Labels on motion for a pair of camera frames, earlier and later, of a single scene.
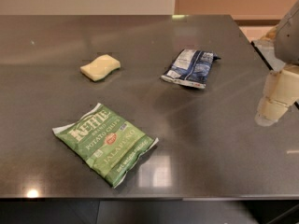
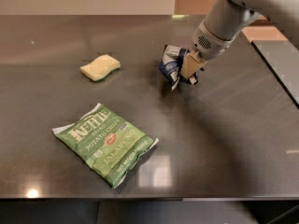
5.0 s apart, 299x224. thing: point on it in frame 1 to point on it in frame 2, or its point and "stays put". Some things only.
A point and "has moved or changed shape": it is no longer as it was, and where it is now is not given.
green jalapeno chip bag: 108,141 stays put
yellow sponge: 101,67 stays put
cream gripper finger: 281,91 to 206,46
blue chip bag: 192,67 has moved or changed shape
